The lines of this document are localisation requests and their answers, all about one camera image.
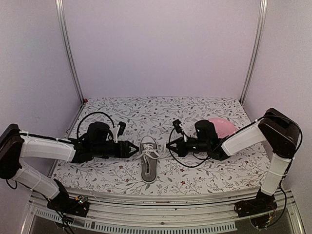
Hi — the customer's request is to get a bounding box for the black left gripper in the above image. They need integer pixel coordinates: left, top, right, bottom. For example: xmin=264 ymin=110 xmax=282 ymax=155
xmin=93 ymin=140 xmax=140 ymax=158

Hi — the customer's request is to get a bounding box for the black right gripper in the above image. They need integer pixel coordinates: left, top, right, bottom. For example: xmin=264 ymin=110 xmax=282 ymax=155
xmin=166 ymin=136 xmax=210 ymax=157

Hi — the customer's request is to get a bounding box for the white shoelace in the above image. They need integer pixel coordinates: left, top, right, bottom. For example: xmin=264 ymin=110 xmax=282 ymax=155
xmin=138 ymin=143 xmax=159 ymax=175

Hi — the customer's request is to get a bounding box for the grey canvas sneaker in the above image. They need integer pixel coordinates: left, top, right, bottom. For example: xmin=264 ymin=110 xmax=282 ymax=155
xmin=139 ymin=136 xmax=159 ymax=183

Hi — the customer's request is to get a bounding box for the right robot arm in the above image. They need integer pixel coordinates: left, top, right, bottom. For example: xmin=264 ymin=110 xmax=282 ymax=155
xmin=166 ymin=108 xmax=303 ymax=213

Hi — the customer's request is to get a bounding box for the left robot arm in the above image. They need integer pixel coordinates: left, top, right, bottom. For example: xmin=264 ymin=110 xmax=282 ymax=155
xmin=0 ymin=122 xmax=139 ymax=212

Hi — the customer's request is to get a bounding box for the pink plate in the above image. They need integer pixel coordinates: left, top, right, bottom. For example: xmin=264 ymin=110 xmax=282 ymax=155
xmin=208 ymin=117 xmax=237 ymax=138

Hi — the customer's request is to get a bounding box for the floral table mat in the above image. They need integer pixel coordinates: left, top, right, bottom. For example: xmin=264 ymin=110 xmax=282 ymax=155
xmin=52 ymin=97 xmax=270 ymax=196

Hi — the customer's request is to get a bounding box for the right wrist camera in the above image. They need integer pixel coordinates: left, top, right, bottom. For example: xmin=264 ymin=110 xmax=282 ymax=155
xmin=173 ymin=119 xmax=188 ymax=142

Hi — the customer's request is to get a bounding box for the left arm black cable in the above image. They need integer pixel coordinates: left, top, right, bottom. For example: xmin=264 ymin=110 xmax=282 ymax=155
xmin=76 ymin=111 xmax=117 ymax=142

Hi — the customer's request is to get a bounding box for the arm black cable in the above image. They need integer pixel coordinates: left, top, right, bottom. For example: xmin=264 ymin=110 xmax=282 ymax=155
xmin=76 ymin=111 xmax=117 ymax=142
xmin=168 ymin=126 xmax=227 ymax=168

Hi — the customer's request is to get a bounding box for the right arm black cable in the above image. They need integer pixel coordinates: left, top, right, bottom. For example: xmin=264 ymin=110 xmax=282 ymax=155
xmin=168 ymin=126 xmax=227 ymax=168

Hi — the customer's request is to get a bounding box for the aluminium front rail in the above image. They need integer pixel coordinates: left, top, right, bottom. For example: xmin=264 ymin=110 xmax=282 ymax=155
xmin=26 ymin=189 xmax=305 ymax=234

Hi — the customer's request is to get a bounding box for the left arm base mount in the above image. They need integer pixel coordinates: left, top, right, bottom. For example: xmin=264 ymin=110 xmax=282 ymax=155
xmin=47 ymin=179 xmax=90 ymax=217

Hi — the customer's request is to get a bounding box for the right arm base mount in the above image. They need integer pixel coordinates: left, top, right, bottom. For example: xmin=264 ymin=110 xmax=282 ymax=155
xmin=234 ymin=190 xmax=277 ymax=229

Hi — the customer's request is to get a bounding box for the right aluminium frame post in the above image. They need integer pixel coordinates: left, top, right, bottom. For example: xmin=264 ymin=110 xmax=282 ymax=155
xmin=239 ymin=0 xmax=268 ymax=106

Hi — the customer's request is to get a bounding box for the aluminium frame post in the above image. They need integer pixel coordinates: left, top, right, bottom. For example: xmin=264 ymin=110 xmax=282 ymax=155
xmin=55 ymin=0 xmax=84 ymax=104
xmin=239 ymin=0 xmax=268 ymax=106

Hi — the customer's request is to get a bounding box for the left aluminium frame post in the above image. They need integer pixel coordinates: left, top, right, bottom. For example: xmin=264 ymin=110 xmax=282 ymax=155
xmin=55 ymin=0 xmax=84 ymax=104

